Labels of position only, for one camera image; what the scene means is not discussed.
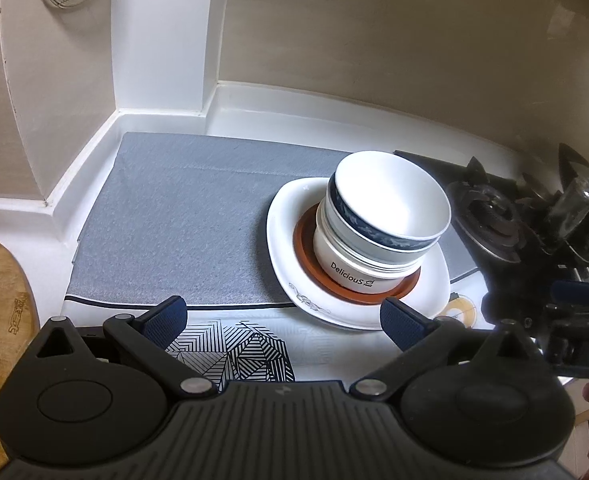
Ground large white square plate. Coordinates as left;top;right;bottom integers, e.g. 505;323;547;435
266;178;451;330

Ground cream bowls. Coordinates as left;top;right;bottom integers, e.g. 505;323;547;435
313;198;424;295

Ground white bowl blue pattern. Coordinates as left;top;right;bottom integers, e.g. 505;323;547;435
325;151;451;268

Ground orange round plate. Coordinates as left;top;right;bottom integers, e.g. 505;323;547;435
293;205;421;306

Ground grey dish mat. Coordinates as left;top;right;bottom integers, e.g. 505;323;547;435
65;131;478;309

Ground glass jar on stove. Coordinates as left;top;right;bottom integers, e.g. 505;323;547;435
546;176;589;240

